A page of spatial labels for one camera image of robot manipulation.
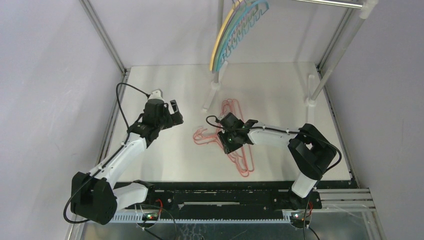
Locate metal hanging rod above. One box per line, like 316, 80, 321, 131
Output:
295, 0, 364, 9

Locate right black cable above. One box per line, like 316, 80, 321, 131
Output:
205, 114, 343, 240

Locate red wire hanger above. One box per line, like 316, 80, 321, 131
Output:
193, 98, 256, 178

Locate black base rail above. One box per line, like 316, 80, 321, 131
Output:
127, 181, 323, 222

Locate left black cable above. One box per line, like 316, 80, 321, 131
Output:
62, 82, 151, 225

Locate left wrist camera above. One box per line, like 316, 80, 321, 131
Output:
147, 89, 165, 104

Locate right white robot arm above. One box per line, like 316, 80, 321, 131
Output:
214, 112, 342, 208

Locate green wavy hanger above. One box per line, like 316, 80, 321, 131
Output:
211, 0, 259, 72

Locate pink wire hanger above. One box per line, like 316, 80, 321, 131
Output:
193, 98, 256, 178

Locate left aluminium frame post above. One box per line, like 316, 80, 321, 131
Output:
79, 0, 127, 76

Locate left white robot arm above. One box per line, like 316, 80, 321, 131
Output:
64, 98, 184, 225

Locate right aluminium frame post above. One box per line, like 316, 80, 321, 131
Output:
316, 0, 363, 72

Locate black cable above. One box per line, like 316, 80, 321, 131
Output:
205, 114, 343, 240
62, 82, 151, 225

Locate aluminium frame post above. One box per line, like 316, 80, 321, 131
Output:
316, 0, 363, 72
79, 0, 127, 76

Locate teal wavy hanger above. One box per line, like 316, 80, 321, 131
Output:
215, 0, 271, 73

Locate yellow wavy hanger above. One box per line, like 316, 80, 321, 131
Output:
209, 0, 246, 73

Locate white clothes rack frame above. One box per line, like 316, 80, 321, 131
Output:
202, 0, 378, 111

